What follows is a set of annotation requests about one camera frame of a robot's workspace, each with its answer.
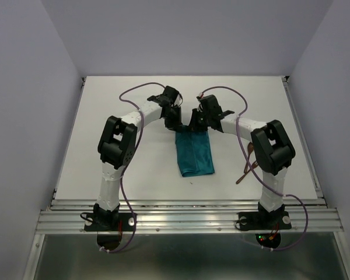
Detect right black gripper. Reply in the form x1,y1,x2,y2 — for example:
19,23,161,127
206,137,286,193
185,108,211,132

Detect teal cloth napkin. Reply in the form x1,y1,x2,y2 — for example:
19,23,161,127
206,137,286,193
175,126,215,177

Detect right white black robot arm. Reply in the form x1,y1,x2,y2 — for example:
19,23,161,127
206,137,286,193
189,108,296,228

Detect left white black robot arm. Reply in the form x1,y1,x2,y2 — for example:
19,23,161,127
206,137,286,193
93,90,182,230

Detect brown wooden spoon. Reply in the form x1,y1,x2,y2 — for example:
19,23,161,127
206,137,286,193
244,142,254,173

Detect brown wooden fork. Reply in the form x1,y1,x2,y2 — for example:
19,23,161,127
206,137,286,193
236,161,258,184

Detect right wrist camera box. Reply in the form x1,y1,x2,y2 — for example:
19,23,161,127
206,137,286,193
199,94,223,116

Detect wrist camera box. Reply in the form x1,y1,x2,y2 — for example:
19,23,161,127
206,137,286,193
199,94,223,116
162,86,181,103

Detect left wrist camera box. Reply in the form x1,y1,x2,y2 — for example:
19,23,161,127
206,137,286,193
162,86,181,103

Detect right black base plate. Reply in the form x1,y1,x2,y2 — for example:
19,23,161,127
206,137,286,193
234,211,292,232

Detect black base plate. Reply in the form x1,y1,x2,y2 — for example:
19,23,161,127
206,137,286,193
80,212,134,232
234,211,292,232

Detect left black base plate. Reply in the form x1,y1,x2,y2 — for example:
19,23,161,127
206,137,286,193
80,212,134,232

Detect aluminium frame rail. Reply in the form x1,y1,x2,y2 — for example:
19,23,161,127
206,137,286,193
36,198,344,235

